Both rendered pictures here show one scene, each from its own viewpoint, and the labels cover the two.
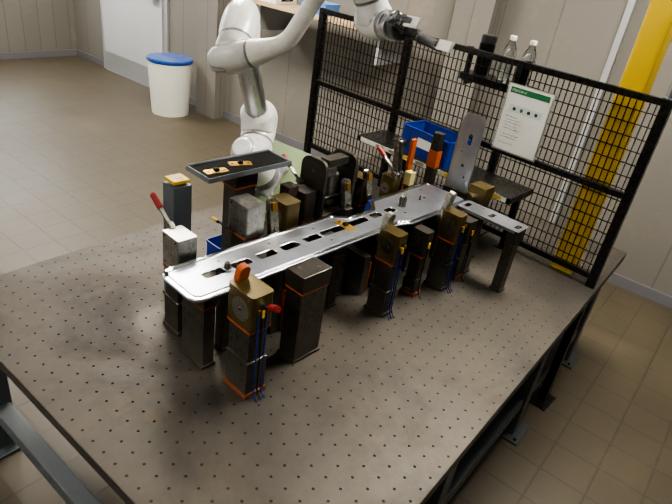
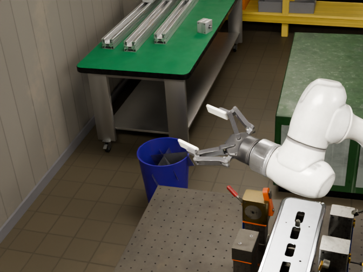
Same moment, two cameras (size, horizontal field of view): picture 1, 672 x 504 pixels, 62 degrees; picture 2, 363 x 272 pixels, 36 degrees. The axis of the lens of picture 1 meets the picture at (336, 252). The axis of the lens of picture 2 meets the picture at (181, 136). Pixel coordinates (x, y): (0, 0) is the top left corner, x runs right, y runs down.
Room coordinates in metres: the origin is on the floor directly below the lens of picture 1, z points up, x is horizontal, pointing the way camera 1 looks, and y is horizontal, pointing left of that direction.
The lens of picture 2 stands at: (2.96, -0.61, 2.51)
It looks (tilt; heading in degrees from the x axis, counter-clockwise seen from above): 31 degrees down; 163
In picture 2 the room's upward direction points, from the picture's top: 4 degrees counter-clockwise
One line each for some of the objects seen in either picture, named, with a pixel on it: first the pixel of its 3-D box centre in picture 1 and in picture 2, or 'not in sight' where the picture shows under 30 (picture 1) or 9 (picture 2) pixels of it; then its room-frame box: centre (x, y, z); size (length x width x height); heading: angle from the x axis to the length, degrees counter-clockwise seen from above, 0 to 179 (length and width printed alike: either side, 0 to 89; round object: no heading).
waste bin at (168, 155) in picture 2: not in sight; (168, 175); (-0.14, 0.22, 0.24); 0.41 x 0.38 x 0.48; 53
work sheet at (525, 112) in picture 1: (522, 122); not in sight; (2.57, -0.74, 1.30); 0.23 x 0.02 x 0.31; 51
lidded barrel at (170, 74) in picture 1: (170, 85); not in sight; (5.94, 2.02, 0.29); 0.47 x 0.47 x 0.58
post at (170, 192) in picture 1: (177, 241); not in sight; (1.68, 0.55, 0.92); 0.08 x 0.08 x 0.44; 51
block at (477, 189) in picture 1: (472, 221); not in sight; (2.34, -0.59, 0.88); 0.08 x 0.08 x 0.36; 51
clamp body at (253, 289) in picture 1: (250, 340); (253, 228); (1.27, 0.20, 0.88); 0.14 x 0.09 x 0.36; 51
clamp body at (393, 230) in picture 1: (388, 273); not in sight; (1.77, -0.20, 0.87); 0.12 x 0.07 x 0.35; 51
